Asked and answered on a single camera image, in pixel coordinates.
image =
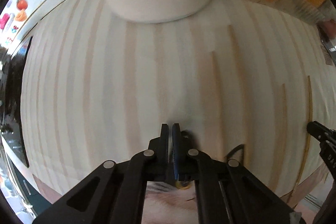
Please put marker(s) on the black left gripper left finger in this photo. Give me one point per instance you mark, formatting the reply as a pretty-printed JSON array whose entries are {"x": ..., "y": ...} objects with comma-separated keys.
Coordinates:
[{"x": 113, "y": 192}]

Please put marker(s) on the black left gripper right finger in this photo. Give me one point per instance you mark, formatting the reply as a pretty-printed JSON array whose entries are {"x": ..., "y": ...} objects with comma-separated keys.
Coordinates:
[{"x": 226, "y": 192}]

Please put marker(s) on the light wooden chopstick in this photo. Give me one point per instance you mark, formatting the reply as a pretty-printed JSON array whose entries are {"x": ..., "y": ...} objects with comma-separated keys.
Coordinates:
[
  {"x": 218, "y": 91},
  {"x": 280, "y": 123},
  {"x": 309, "y": 116},
  {"x": 241, "y": 77}
]

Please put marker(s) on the black stove top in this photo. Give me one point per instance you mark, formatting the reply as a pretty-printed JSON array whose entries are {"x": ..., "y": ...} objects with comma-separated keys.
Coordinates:
[{"x": 12, "y": 121}]

